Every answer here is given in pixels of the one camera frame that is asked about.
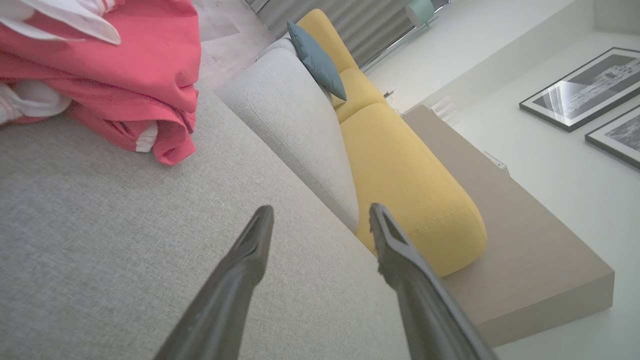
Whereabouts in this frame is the yellow sofa end cushion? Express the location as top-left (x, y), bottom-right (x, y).
top-left (297, 8), bottom-right (359, 74)

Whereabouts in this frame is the red Bulls 23 jersey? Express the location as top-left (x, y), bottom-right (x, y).
top-left (0, 0), bottom-right (202, 126)

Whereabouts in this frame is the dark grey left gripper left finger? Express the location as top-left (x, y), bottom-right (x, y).
top-left (152, 204), bottom-right (275, 360)

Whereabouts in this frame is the small yellow sofa back cushion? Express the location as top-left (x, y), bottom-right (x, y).
top-left (331, 67), bottom-right (389, 124)

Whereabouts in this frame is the mint green lamp shade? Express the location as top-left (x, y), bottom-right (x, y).
top-left (405, 0), bottom-right (436, 29)

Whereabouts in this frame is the large grey sofa seat cushion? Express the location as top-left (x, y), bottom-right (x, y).
top-left (0, 85), bottom-right (416, 360)

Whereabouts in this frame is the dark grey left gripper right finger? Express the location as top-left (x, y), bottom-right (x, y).
top-left (368, 202), bottom-right (501, 360)

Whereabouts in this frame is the black framed photo picture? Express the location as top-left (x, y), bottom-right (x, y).
top-left (519, 47), bottom-right (640, 133)
top-left (585, 105), bottom-right (640, 170)

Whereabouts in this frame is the grey pleated curtain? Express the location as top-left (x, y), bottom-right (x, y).
top-left (245, 0), bottom-right (451, 69)

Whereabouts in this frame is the small grey sofa seat cushion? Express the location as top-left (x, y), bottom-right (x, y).
top-left (216, 37), bottom-right (361, 233)

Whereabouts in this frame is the teal throw pillow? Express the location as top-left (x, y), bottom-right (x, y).
top-left (286, 20), bottom-right (347, 102)

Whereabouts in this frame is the light wooden ledge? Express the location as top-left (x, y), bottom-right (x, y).
top-left (402, 105), bottom-right (615, 349)

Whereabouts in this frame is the large yellow sofa back cushion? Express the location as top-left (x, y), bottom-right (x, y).
top-left (340, 102), bottom-right (488, 278)

